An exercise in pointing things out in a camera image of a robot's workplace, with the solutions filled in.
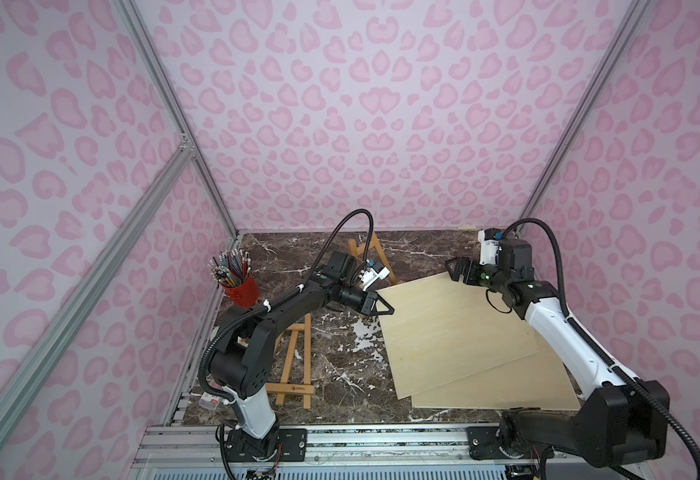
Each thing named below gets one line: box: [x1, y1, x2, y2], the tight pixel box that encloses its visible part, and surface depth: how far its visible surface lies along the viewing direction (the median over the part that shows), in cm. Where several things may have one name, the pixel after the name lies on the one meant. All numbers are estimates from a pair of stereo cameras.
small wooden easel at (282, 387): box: [265, 313, 315, 409], surface depth 86 cm
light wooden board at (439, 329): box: [376, 272, 539, 399], surface depth 83 cm
